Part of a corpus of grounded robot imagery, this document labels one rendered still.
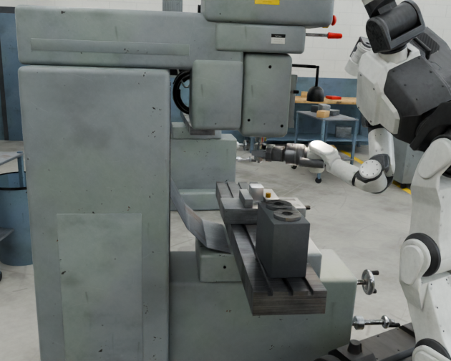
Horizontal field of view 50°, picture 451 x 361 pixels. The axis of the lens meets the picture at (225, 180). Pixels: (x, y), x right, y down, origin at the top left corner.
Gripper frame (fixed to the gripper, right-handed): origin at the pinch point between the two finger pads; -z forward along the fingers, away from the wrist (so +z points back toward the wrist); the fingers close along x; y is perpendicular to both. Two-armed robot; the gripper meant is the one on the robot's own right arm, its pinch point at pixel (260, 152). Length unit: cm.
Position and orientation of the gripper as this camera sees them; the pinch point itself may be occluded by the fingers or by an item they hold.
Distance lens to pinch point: 198.0
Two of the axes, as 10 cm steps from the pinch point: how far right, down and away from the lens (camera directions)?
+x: -2.4, 2.5, -9.4
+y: -0.2, 9.6, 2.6
